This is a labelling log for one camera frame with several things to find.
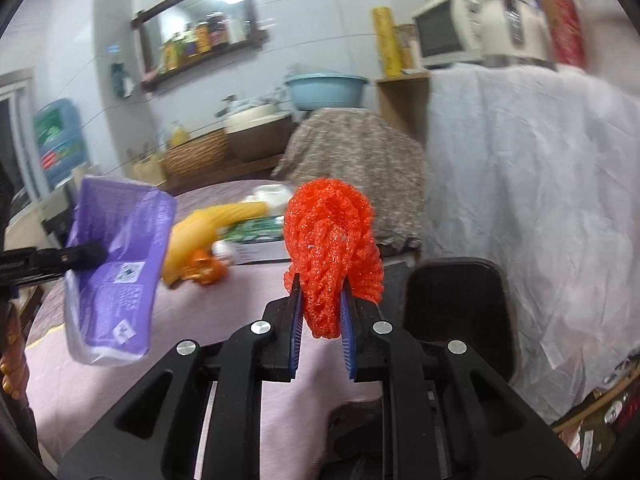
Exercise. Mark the white cloth sheet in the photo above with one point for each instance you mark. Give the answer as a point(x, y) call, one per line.
point(540, 200)

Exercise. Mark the white microwave oven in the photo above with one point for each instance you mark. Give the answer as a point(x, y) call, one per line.
point(442, 32)

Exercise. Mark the green printed carton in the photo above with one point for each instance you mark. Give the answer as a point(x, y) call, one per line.
point(255, 227)

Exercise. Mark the blue water jug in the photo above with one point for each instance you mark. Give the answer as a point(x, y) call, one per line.
point(57, 140)

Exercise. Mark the utensil holder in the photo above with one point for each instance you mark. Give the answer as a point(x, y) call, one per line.
point(147, 167)

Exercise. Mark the orange peel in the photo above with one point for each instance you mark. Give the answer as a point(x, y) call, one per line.
point(205, 270)

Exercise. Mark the wicker basket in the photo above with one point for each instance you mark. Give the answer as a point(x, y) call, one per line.
point(195, 155)

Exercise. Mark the brown patterned cloth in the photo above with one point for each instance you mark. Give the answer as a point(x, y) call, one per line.
point(350, 160)

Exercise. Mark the white bowl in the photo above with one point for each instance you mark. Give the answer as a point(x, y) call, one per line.
point(270, 194)

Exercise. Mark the dark trash bin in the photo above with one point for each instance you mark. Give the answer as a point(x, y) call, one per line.
point(455, 305)

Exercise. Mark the wooden cabinet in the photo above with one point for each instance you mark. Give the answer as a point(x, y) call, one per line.
point(400, 105)

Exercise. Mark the row of condiment bottles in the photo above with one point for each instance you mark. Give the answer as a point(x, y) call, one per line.
point(200, 40)

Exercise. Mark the orange juice bottle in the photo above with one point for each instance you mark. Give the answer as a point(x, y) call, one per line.
point(178, 134)

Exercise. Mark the person's left hand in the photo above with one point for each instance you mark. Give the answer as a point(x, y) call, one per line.
point(12, 360)

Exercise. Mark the teal wall hanger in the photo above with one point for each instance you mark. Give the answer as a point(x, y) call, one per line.
point(121, 80)

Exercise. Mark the white tissue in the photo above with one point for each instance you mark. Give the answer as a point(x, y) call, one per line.
point(223, 251)

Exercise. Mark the wooden framed mirror shelf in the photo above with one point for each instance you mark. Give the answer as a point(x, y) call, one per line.
point(150, 30)

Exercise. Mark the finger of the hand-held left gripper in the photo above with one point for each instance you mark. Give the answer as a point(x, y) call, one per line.
point(50, 260)

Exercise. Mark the round sink bowl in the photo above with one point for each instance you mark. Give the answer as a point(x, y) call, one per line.
point(260, 132)

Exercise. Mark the pink tablecloth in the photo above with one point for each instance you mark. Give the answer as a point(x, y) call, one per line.
point(200, 320)

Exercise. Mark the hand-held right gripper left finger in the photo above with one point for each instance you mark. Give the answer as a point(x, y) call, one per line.
point(296, 320)

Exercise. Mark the white ceramic jar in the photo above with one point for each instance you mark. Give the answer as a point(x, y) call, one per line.
point(500, 25)

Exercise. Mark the purple plastic packet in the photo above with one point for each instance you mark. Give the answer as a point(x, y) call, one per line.
point(117, 260)

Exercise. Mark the wooden counter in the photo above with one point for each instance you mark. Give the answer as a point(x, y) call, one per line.
point(250, 169)

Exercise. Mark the yellow canister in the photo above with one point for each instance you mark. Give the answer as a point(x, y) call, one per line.
point(387, 40)

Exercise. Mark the red canister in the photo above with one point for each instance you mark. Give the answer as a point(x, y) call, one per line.
point(565, 25)

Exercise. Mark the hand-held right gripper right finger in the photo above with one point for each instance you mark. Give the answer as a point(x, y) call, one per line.
point(346, 340)

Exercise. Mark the grey flat box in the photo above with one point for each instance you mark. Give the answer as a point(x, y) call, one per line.
point(260, 252)

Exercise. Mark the orange foam fruit net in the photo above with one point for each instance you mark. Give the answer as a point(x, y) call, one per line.
point(330, 230)

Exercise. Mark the light blue plastic basin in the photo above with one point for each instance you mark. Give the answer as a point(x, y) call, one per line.
point(325, 91)

